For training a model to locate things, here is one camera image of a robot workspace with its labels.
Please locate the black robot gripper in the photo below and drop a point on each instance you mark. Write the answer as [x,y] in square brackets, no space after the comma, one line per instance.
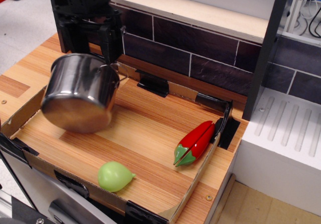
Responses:
[75,19]

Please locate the stainless steel pot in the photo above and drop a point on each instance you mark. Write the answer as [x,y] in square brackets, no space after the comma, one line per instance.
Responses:
[81,92]

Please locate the cardboard fence with black tape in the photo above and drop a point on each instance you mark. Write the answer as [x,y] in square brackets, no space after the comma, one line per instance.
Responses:
[142,136]

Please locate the light wooden shelf board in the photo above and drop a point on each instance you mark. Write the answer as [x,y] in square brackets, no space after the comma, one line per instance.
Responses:
[211,18]

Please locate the green toy pear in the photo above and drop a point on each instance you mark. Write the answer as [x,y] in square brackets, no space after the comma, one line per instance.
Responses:
[113,176]

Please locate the red toy chili pepper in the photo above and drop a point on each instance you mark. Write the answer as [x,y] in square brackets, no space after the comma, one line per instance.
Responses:
[192,146]

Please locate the white toy sink drainboard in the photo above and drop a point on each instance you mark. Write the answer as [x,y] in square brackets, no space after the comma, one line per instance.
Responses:
[279,154]

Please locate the dark grey shelf post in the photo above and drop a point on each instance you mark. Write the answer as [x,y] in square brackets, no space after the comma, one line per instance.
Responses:
[256,87]

